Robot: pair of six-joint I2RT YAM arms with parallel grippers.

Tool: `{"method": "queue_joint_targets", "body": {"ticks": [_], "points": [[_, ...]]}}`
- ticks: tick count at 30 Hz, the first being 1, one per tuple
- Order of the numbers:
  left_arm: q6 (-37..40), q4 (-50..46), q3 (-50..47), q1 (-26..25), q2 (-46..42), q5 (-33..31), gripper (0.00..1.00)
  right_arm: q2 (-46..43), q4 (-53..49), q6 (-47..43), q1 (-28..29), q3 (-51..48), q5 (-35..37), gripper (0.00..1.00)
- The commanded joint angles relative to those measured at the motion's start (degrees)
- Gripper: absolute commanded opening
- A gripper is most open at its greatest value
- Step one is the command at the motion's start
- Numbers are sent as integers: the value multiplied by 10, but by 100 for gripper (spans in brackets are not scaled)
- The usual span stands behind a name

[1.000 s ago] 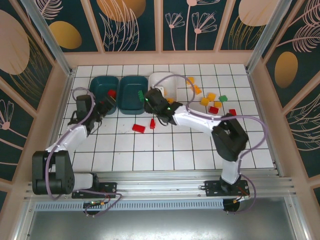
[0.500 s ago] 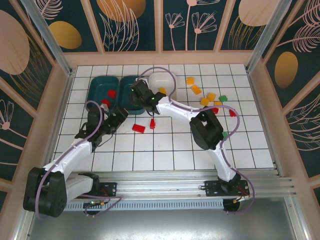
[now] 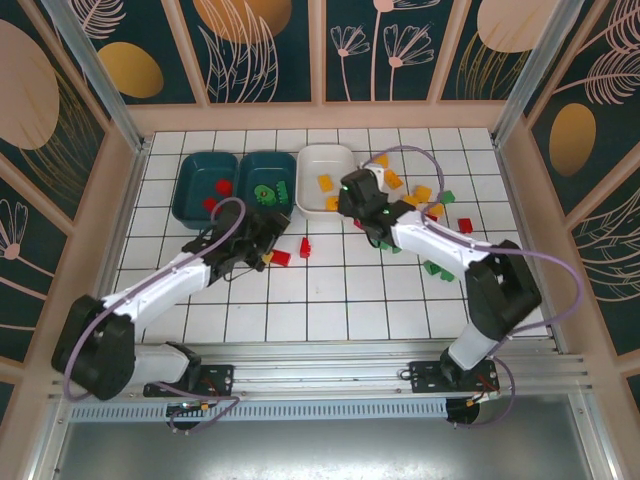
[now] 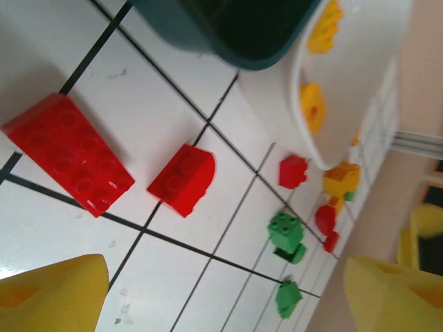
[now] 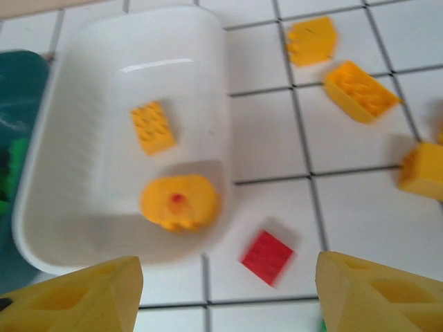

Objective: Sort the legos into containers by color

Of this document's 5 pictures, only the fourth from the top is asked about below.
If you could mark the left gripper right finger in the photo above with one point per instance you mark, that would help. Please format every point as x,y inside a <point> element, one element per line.
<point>398,301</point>

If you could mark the yellow lego brick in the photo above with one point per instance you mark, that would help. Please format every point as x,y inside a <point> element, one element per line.
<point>325,31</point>
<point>338,204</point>
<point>341,180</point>

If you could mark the red rectangular lego brick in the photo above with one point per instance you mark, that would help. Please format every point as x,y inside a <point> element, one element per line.
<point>65,152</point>

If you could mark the small red lego brick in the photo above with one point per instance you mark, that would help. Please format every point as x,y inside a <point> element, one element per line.
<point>292,172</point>
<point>324,219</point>
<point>331,242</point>

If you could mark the teal plastic container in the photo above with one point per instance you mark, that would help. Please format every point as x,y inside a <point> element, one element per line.
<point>242,31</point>

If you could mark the green lego brick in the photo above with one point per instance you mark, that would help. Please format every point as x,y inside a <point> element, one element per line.
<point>350,196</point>
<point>288,299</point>
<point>285,235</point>

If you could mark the aluminium frame post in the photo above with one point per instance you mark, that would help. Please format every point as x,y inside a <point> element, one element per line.
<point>418,144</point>

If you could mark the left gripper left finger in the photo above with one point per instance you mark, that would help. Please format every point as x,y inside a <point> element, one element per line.
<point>52,297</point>

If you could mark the white plastic container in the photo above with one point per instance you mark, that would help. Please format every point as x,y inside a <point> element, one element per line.
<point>356,79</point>

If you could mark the yellow round lego piece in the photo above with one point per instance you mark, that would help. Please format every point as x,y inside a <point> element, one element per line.
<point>313,107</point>

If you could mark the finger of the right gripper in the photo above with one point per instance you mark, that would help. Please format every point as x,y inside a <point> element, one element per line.
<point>408,247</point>
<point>429,221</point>

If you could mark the red curved lego brick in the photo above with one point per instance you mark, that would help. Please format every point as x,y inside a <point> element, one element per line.
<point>183,180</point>

